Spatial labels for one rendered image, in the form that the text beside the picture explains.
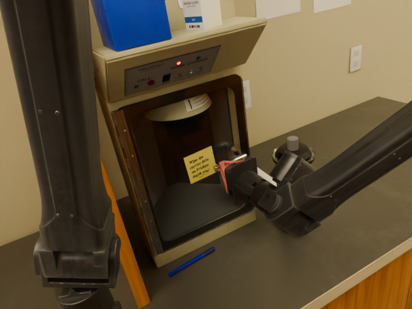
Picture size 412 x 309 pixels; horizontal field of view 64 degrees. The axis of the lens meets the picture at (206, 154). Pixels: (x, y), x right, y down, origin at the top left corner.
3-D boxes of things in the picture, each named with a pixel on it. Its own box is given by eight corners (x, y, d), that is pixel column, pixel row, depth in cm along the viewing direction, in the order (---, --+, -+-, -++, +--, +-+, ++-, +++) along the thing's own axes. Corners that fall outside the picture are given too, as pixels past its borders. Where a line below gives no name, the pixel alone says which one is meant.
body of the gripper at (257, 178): (251, 153, 71) (273, 166, 65) (255, 192, 76) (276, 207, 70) (225, 164, 69) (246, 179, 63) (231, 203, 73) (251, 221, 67)
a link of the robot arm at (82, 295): (44, 302, 37) (94, 293, 37) (63, 257, 43) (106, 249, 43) (65, 340, 40) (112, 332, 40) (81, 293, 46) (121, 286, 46)
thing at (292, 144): (271, 155, 90) (270, 133, 87) (305, 149, 90) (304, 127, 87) (280, 172, 82) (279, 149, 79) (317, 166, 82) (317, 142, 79)
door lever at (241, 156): (206, 167, 82) (205, 157, 81) (239, 153, 85) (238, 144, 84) (217, 175, 77) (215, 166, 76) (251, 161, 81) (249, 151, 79)
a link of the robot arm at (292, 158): (268, 213, 54) (304, 236, 57) (308, 155, 54) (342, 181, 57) (241, 190, 65) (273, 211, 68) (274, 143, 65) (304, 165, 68)
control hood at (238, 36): (105, 100, 66) (89, 49, 61) (241, 62, 77) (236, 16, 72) (119, 116, 56) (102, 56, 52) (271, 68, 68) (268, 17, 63)
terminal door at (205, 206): (156, 254, 85) (112, 109, 67) (254, 208, 96) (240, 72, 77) (157, 255, 85) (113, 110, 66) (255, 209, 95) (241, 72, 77)
